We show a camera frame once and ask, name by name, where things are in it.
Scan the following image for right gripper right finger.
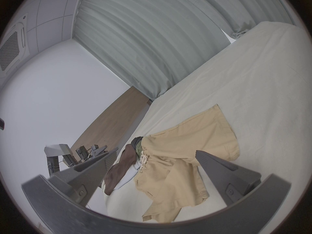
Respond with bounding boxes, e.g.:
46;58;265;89
195;151;261;207

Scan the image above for grey-green curtain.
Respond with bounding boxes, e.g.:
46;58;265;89
73;0;234;99
171;0;295;38

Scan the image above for bed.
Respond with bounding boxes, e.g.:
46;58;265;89
71;21;312;222

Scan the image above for brown garment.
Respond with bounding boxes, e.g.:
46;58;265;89
104;145;137;195

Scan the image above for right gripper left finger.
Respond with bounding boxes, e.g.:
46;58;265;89
51;151;118;207

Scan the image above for white garment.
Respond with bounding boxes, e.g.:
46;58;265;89
115;163;143;191

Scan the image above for window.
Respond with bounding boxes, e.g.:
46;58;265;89
220;28;237;44

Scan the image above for white ceiling air vent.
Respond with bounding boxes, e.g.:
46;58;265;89
0;14;31;78

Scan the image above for tan shorts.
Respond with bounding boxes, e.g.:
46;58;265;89
134;104;240;222

